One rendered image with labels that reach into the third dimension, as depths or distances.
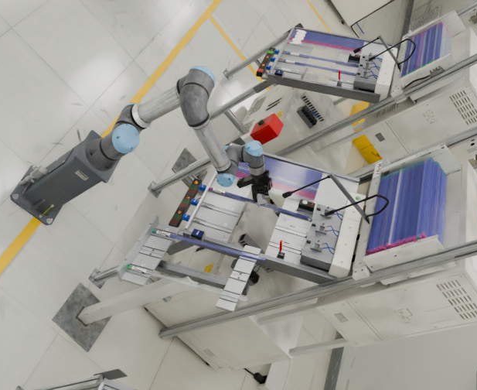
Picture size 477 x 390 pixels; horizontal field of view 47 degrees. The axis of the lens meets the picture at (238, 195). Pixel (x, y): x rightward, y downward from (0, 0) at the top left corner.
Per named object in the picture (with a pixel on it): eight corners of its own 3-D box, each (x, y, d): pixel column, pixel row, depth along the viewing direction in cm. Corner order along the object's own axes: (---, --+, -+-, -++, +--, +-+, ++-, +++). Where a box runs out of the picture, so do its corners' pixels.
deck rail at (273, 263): (182, 241, 254) (182, 232, 250) (184, 237, 256) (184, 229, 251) (332, 289, 244) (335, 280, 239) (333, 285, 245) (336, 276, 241)
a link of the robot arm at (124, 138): (97, 148, 239) (114, 135, 231) (107, 128, 248) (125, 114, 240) (117, 165, 245) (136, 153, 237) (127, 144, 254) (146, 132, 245)
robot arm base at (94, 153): (80, 155, 244) (92, 147, 238) (93, 134, 254) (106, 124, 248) (106, 177, 250) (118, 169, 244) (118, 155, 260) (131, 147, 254)
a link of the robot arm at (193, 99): (193, 99, 208) (240, 187, 240) (201, 81, 215) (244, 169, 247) (167, 104, 213) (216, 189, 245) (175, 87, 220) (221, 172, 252)
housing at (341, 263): (324, 283, 246) (331, 264, 236) (343, 210, 280) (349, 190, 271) (342, 289, 245) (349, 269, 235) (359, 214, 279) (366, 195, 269)
